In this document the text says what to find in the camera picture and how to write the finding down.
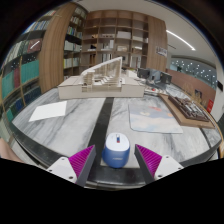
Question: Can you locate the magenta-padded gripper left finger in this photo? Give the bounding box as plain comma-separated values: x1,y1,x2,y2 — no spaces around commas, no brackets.
45,144,98,188

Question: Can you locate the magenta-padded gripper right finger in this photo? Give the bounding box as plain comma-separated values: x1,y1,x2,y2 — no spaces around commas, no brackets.
134,143,185,186

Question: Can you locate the blue and white computer mouse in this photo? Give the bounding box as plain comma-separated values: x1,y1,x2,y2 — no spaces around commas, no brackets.
101,132,131,169

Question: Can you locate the pale blue printed mouse pad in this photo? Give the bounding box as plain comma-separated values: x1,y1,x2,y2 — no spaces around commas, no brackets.
128,102,184,135

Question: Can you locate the white paper sheet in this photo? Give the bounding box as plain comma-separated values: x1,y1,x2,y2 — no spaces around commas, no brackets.
28,100,68,123

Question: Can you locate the brown architectural model wooden base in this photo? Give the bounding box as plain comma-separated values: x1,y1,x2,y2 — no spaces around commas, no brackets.
159,92,216,130

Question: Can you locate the small model on white board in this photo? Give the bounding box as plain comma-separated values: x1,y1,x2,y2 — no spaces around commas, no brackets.
144,85,168,98

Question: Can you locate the white architectural model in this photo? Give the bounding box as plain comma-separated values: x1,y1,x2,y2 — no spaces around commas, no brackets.
57,56,147,100

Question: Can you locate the red sign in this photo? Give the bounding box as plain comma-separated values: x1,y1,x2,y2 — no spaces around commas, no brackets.
206,98,215,115

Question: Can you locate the grey block architectural model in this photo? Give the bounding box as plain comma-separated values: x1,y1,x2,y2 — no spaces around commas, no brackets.
136,67,174,90

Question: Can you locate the group of small ceiling lights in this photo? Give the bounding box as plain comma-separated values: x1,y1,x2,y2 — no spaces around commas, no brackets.
179,61,215,82

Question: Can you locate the bookshelf with teal red books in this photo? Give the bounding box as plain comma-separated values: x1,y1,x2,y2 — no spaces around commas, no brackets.
0,19,45,125

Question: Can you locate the dark bookshelf with pale books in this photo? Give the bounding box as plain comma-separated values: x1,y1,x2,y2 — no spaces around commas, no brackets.
62,5,88,80

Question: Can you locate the long ceiling light strip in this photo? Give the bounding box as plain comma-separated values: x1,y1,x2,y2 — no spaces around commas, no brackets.
165,29,197,52

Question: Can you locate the large wooden shelf unit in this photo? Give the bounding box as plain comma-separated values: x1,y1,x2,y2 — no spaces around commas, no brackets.
79,9,168,73

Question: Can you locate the white wall sign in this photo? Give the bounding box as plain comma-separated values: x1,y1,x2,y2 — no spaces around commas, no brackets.
155,45,169,58

